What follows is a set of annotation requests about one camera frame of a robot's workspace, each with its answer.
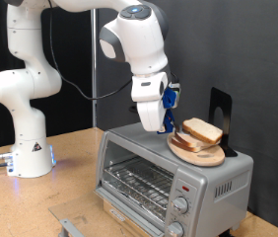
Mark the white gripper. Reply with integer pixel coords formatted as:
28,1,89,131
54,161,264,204
130,71,171,133

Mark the glass oven door with handle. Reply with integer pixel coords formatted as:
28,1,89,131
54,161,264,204
48,188,167,237

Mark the silver toaster oven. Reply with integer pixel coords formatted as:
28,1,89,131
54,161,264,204
94,121,255,237

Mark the silver oven knob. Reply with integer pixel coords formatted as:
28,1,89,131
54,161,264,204
171,196,190,215
166,220,185,237

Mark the black metal bookend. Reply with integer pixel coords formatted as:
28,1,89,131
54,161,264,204
207,87,239,158

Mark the round wooden cutting board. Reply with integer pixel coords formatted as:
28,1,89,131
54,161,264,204
167,131,227,168

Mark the black curtain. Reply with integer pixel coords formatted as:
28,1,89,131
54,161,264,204
0,0,96,151

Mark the vertical metal pole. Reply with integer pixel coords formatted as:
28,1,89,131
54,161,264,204
91,9,99,128

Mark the grey backdrop cloth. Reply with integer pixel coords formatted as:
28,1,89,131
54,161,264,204
96,0,278,236

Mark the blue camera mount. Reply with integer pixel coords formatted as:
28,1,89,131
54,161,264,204
162,87,177,110

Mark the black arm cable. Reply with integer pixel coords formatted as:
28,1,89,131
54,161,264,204
46,0,133,101

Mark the wire oven rack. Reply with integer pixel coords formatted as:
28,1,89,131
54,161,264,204
103,157,175,211

